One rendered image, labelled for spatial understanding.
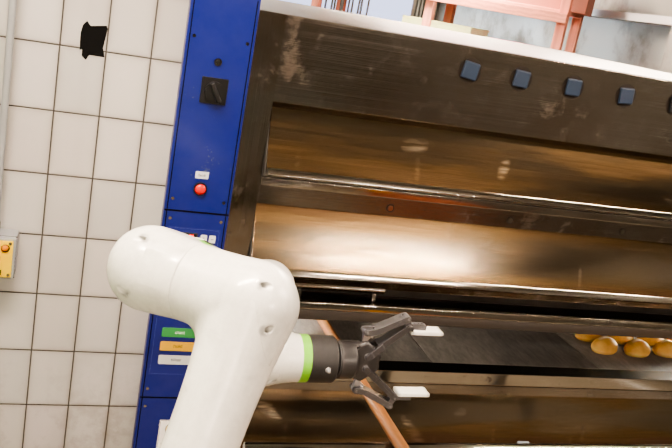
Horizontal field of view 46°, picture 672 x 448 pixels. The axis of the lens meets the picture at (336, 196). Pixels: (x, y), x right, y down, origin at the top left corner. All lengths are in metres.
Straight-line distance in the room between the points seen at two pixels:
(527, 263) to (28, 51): 1.42
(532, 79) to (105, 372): 1.35
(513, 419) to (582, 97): 0.99
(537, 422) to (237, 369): 1.70
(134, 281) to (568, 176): 1.49
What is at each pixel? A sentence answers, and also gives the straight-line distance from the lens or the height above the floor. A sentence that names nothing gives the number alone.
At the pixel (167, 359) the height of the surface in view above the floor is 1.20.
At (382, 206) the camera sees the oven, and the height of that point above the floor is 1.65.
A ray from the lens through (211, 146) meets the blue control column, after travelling 1.93.
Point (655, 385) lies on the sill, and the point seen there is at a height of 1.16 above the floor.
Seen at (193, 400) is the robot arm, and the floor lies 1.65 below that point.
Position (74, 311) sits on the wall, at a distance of 2.08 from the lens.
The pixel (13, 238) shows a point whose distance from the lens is 1.95.
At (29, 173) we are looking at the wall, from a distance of 1.97.
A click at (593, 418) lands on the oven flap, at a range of 2.73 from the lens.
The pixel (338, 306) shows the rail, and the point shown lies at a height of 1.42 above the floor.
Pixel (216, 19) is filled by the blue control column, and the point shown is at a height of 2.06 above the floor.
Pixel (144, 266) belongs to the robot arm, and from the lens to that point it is 1.09.
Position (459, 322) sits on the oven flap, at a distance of 2.14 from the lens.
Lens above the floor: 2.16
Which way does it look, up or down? 14 degrees down
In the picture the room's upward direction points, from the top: 10 degrees clockwise
